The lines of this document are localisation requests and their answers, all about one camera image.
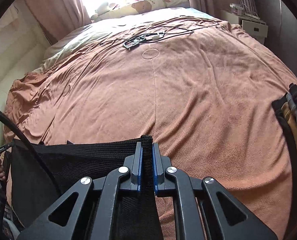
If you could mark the black knit garment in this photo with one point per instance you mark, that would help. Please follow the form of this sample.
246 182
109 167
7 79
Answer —
41 174

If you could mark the beige bed sheet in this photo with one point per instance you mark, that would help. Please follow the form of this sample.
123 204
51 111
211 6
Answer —
105 28

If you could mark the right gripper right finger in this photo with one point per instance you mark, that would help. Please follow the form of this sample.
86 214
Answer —
203 208

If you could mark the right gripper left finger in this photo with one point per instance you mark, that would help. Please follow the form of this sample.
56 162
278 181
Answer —
88 210

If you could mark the cartoon bear pillow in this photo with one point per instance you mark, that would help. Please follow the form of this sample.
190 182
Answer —
140 7

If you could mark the stack of folded clothes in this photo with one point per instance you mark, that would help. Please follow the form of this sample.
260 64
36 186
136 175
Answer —
285 110

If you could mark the orange-brown fleece blanket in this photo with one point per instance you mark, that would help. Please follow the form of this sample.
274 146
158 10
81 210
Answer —
202 89

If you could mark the pink curtain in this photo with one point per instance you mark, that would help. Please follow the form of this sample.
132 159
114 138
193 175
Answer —
58 18

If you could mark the white bedside cabinet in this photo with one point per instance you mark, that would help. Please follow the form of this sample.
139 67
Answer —
244 13

